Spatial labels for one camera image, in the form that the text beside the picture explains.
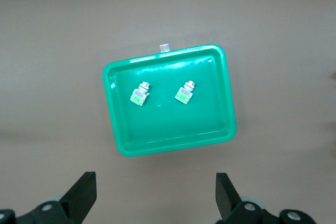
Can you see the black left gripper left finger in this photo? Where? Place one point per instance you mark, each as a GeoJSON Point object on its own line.
{"type": "Point", "coordinates": [81, 197]}

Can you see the green plastic tray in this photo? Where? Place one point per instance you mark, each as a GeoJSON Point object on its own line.
{"type": "Point", "coordinates": [170, 124]}

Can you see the brown table mat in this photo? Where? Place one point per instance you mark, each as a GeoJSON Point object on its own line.
{"type": "Point", "coordinates": [52, 51]}

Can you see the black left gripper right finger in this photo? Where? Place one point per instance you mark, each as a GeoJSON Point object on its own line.
{"type": "Point", "coordinates": [228, 200]}

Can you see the green push button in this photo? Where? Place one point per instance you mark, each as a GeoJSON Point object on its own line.
{"type": "Point", "coordinates": [137, 98]}
{"type": "Point", "coordinates": [183, 95]}

